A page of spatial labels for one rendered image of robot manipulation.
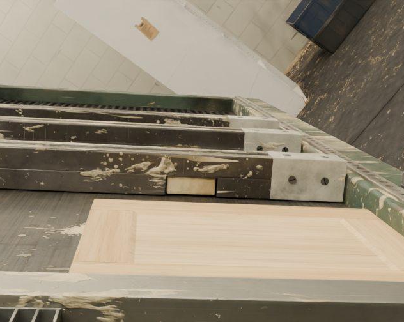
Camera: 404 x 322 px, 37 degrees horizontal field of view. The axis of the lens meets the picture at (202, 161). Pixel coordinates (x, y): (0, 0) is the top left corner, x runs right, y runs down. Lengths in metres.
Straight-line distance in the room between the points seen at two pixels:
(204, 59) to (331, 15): 1.13
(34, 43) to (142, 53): 1.89
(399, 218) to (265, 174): 0.25
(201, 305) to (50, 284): 0.13
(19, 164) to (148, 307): 0.53
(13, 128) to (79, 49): 5.06
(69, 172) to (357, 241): 0.46
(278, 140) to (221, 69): 3.52
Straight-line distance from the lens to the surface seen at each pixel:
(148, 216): 0.81
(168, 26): 4.75
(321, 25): 5.17
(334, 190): 1.03
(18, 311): 0.52
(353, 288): 0.57
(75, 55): 6.35
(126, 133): 1.26
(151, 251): 0.68
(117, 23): 4.80
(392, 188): 0.93
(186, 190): 0.98
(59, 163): 0.98
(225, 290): 0.53
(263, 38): 6.18
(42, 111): 1.51
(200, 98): 2.35
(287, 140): 1.30
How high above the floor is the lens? 1.30
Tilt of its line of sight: 11 degrees down
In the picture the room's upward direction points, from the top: 55 degrees counter-clockwise
